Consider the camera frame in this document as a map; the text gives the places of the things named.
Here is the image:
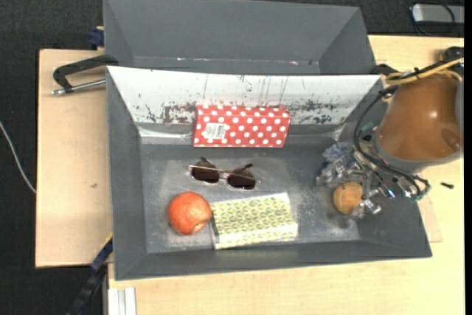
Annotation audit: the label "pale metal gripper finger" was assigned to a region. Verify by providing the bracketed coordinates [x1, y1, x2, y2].
[350, 198, 383, 220]
[360, 177, 381, 201]

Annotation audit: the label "tan ball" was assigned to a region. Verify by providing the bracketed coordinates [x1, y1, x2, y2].
[333, 181, 365, 215]

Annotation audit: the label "green leaf-patterned packet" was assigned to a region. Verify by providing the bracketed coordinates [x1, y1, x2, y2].
[209, 192, 300, 251]

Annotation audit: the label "dark sunglasses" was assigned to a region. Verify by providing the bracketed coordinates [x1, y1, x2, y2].
[187, 156, 261, 192]

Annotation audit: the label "red white-dotted box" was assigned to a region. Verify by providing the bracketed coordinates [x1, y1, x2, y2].
[192, 104, 292, 149]

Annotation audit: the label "orange fruit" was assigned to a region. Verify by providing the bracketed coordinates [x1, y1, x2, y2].
[167, 190, 213, 236]

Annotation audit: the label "grey metal bin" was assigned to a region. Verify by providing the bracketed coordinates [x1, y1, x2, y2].
[102, 0, 434, 281]

